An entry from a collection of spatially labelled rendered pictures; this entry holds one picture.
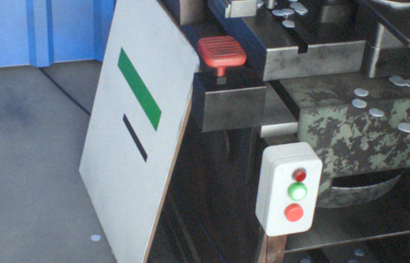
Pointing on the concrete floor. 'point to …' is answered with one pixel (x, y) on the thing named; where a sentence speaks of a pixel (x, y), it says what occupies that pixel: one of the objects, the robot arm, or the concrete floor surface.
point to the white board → (137, 121)
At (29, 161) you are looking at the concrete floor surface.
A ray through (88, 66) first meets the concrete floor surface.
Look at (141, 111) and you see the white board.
